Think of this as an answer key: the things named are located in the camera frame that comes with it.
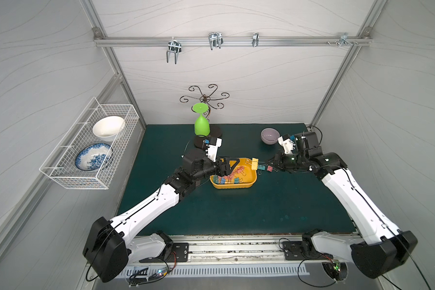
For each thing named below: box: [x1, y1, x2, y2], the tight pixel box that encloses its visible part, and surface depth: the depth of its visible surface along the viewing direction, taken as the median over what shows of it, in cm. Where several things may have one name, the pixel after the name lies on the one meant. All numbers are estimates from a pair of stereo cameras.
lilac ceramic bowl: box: [260, 127, 281, 145], surface depth 113 cm
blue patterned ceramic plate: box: [74, 142, 111, 171], surface depth 66 cm
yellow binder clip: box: [251, 157, 260, 171], surface depth 78 cm
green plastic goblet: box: [192, 102, 211, 138], surface depth 90 cm
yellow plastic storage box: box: [209, 157, 258, 190], surface depth 94 cm
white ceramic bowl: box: [92, 116, 125, 142], surface depth 73 cm
